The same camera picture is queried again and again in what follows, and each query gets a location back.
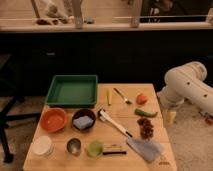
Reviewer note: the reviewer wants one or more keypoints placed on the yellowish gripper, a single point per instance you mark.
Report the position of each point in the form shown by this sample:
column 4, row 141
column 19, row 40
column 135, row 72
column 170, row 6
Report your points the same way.
column 169, row 117

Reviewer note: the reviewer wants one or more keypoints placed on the dark red grape bunch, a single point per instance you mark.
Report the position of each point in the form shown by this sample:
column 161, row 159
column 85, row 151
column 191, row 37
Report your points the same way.
column 146, row 128

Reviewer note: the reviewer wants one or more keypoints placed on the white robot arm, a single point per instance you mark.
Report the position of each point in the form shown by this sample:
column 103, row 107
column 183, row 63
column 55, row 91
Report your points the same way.
column 186, row 82

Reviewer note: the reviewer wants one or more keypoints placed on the green plastic tray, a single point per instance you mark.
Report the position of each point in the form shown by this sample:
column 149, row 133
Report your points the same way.
column 76, row 91

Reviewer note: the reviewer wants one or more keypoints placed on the red orange tomato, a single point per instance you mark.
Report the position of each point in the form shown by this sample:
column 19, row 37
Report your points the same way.
column 141, row 99

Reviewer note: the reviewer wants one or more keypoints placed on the blue grey cloth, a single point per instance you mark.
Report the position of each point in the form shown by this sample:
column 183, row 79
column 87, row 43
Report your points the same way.
column 149, row 150

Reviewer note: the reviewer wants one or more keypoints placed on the yellow stick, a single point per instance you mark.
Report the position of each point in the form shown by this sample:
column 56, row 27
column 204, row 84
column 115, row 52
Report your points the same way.
column 109, row 96

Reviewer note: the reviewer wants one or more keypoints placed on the green cup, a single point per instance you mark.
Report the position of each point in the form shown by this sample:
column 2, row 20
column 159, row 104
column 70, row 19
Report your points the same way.
column 94, row 149

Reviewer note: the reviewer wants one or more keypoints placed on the blue sponge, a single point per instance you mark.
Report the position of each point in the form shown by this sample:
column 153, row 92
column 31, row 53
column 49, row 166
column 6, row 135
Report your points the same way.
column 82, row 122

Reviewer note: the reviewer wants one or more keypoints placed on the dark brown bowl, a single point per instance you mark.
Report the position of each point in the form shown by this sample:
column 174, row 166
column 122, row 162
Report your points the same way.
column 84, row 112

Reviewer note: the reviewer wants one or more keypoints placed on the small metal cup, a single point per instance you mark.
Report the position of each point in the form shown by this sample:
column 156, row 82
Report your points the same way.
column 74, row 146

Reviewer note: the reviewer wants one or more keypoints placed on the orange bowl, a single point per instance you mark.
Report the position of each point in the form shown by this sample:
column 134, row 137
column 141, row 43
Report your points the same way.
column 53, row 120

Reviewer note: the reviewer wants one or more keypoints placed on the white handled spatula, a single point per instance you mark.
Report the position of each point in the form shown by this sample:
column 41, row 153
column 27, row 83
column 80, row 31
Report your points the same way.
column 105, row 117

